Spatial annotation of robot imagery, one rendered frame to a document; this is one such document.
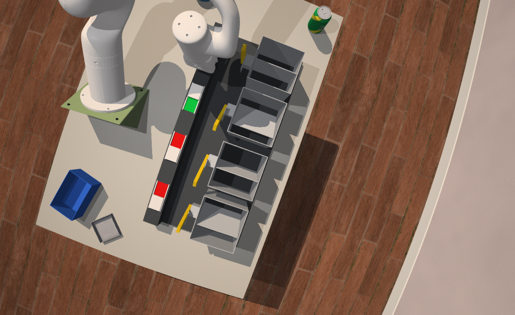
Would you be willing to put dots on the blue open bin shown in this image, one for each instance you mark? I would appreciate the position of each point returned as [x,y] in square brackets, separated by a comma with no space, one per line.
[75,194]

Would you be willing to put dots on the green drink can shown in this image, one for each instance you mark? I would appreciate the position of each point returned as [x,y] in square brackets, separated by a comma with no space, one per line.
[319,19]

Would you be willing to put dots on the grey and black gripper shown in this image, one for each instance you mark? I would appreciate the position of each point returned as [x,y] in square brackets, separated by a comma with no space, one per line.
[209,66]

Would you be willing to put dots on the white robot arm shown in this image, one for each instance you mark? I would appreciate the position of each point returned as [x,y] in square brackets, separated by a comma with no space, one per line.
[101,40]

